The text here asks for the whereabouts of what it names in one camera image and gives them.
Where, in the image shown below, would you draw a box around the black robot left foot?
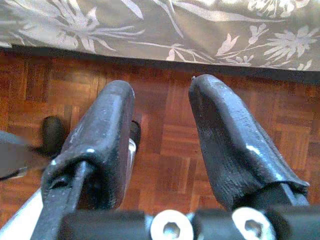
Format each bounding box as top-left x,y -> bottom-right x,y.
41,116 -> 68,157

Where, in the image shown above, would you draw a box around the black robot foot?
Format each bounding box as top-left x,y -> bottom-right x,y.
41,116 -> 68,157
129,119 -> 142,147

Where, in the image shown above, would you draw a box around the black robot right foot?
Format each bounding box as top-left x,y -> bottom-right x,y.
129,119 -> 142,147

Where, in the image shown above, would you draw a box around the beige floral bed sheet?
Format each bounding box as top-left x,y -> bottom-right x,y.
0,0 -> 320,72

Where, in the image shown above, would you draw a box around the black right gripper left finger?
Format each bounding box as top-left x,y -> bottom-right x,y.
31,79 -> 137,240

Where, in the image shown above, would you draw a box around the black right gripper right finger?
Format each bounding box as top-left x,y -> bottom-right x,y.
187,73 -> 311,213

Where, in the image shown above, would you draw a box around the silver robot left leg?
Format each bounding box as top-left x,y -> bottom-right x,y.
0,131 -> 29,180

